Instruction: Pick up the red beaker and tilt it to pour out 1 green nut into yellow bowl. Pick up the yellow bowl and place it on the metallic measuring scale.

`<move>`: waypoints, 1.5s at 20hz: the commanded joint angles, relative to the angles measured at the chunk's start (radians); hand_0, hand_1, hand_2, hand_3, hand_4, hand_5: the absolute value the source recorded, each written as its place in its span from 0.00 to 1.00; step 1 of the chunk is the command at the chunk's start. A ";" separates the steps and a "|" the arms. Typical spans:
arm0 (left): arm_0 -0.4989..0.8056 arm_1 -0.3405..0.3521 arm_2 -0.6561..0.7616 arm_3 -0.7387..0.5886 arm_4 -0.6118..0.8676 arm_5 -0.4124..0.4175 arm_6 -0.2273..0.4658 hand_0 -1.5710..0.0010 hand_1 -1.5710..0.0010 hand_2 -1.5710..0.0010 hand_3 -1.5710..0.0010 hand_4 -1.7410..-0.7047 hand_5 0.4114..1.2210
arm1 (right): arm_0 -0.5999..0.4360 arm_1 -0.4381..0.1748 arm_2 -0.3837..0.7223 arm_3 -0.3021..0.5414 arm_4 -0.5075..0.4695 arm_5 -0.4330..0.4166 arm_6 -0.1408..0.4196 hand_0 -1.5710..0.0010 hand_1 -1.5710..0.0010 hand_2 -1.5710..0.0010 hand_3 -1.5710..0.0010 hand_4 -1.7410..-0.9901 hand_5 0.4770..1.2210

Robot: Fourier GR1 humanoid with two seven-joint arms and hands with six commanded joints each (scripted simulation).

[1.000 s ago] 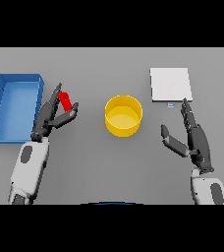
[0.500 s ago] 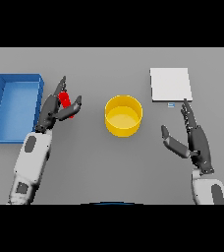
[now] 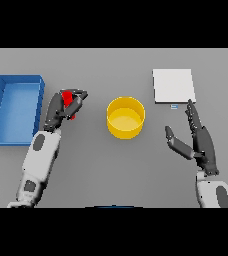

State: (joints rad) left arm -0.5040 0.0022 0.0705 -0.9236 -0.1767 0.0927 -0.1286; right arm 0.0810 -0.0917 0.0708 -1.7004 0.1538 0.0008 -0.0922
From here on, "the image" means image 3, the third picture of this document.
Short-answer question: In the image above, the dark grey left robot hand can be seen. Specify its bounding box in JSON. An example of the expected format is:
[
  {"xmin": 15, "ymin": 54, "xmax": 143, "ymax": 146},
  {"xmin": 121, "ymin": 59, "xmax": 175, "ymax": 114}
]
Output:
[{"xmin": 43, "ymin": 88, "xmax": 89, "ymax": 134}]

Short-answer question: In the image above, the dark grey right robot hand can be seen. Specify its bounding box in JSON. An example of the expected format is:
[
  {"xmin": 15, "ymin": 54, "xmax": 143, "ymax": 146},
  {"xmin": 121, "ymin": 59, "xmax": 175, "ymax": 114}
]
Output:
[{"xmin": 164, "ymin": 98, "xmax": 220, "ymax": 177}]

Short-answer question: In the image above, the red beaker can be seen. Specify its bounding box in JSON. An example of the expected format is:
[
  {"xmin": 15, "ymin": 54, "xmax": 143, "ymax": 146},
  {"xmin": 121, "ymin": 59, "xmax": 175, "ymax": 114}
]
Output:
[{"xmin": 61, "ymin": 90, "xmax": 78, "ymax": 121}]

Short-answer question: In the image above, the pale square measuring scale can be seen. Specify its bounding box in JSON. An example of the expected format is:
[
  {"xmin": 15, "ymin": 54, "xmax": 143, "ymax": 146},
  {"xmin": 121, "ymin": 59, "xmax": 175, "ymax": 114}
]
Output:
[{"xmin": 152, "ymin": 68, "xmax": 197, "ymax": 110}]

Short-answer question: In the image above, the yellow bowl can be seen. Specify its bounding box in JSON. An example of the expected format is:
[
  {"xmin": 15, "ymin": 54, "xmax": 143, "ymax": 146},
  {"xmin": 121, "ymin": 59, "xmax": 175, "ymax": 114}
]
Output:
[{"xmin": 106, "ymin": 96, "xmax": 146, "ymax": 140}]

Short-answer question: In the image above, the blue tray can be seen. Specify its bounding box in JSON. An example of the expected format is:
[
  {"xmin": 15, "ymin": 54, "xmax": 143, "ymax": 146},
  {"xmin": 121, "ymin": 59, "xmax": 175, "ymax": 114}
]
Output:
[{"xmin": 0, "ymin": 74, "xmax": 46, "ymax": 147}]

